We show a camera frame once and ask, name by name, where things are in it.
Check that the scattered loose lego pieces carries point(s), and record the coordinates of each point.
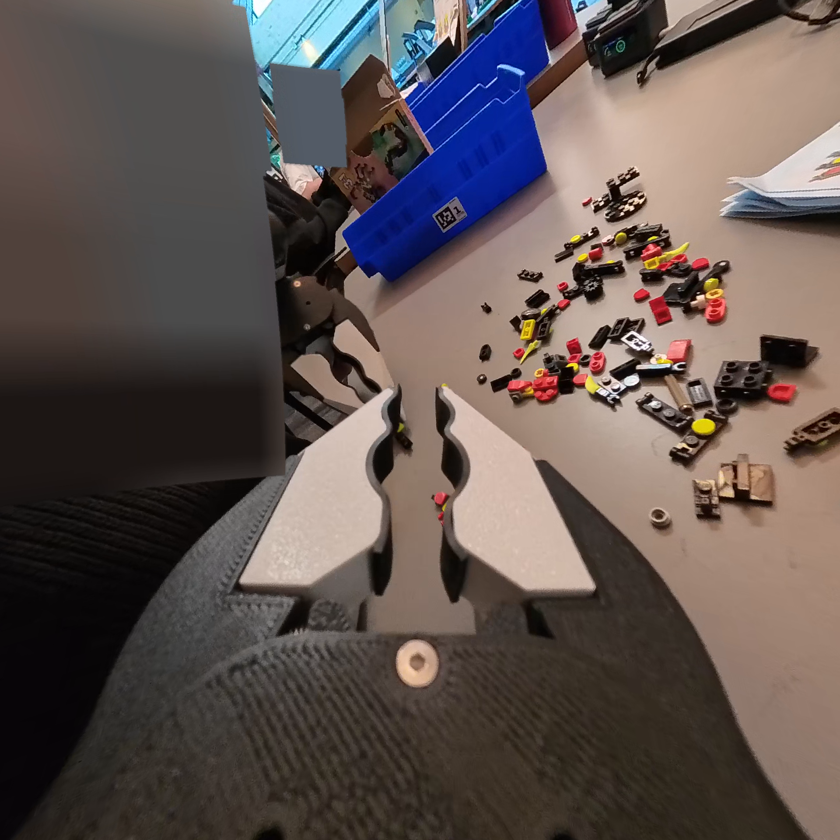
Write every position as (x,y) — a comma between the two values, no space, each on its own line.
(741,377)

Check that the black power adapter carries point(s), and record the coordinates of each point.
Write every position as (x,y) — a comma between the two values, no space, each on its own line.
(709,33)

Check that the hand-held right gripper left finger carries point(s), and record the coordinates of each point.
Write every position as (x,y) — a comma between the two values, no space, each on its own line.
(315,525)

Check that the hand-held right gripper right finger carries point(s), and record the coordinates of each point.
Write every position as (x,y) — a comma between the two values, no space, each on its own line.
(525,525)

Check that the partly built lego model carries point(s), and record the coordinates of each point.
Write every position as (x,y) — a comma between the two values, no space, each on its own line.
(441,500)

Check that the lego instruction booklet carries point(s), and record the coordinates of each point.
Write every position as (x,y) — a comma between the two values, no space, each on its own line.
(787,190)

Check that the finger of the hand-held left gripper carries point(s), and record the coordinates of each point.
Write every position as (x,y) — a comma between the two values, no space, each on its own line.
(315,375)
(364,348)

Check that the printed cardboard lego box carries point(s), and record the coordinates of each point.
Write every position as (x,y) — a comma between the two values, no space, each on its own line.
(380,138)

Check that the dark red bottle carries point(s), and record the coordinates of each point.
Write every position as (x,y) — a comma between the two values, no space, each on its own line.
(558,19)

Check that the blue plastic bin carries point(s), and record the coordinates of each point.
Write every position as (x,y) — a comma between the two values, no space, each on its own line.
(499,39)
(459,184)

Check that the black charging case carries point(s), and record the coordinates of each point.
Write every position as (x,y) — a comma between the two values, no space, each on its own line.
(630,39)

